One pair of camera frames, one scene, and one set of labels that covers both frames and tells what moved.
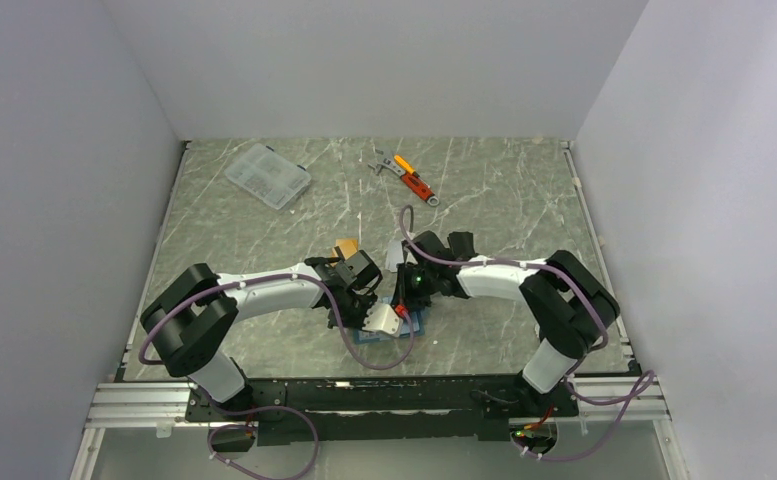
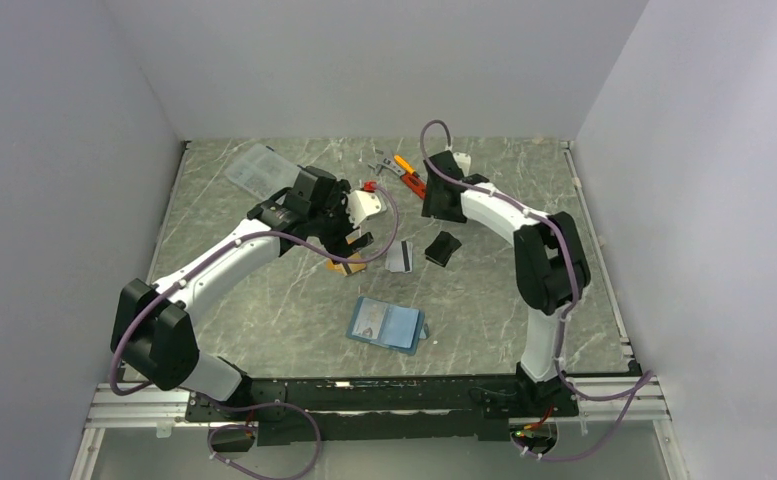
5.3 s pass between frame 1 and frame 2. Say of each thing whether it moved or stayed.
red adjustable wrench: stayed
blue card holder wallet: stayed
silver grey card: stayed
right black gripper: moved
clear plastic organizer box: stayed
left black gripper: moved
